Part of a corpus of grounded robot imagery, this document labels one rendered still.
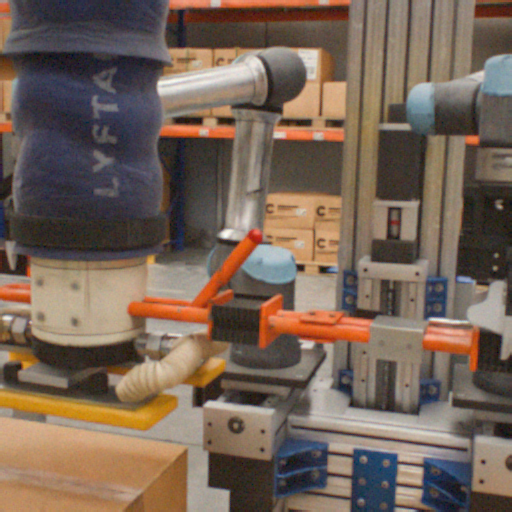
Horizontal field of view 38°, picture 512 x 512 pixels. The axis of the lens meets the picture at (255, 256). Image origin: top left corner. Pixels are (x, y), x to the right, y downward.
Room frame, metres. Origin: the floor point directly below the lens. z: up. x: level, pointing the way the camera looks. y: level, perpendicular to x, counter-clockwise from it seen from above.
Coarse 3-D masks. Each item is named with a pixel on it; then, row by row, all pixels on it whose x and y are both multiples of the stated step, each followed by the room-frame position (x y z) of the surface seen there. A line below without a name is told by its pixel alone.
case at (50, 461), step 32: (0, 416) 1.38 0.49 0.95; (0, 448) 1.23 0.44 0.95; (32, 448) 1.23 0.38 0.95; (64, 448) 1.24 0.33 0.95; (96, 448) 1.24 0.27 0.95; (128, 448) 1.24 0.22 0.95; (160, 448) 1.25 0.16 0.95; (0, 480) 1.11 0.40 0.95; (32, 480) 1.11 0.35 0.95; (64, 480) 1.11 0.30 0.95; (96, 480) 1.12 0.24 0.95; (128, 480) 1.12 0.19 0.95; (160, 480) 1.15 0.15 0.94
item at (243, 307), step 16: (208, 304) 1.00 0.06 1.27; (224, 304) 1.03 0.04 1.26; (240, 304) 1.03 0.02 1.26; (256, 304) 1.03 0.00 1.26; (272, 304) 1.00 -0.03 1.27; (208, 320) 1.00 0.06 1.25; (224, 320) 0.99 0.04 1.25; (240, 320) 0.98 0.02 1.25; (256, 320) 0.97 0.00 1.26; (208, 336) 1.00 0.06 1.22; (224, 336) 0.98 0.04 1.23; (240, 336) 0.97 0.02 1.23; (256, 336) 0.97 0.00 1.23; (272, 336) 1.01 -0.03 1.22
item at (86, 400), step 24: (0, 384) 1.01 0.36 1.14; (24, 384) 1.01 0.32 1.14; (96, 384) 0.98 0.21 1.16; (24, 408) 0.97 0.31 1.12; (48, 408) 0.96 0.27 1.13; (72, 408) 0.95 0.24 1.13; (96, 408) 0.94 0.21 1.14; (120, 408) 0.94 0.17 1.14; (144, 408) 0.95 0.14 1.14; (168, 408) 0.97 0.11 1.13
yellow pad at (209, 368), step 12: (24, 360) 1.19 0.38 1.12; (36, 360) 1.18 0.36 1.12; (204, 360) 1.16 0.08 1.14; (216, 360) 1.17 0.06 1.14; (108, 372) 1.14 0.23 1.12; (120, 372) 1.14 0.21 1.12; (204, 372) 1.11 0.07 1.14; (216, 372) 1.14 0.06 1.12; (180, 384) 1.10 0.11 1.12; (192, 384) 1.10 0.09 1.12; (204, 384) 1.10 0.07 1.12
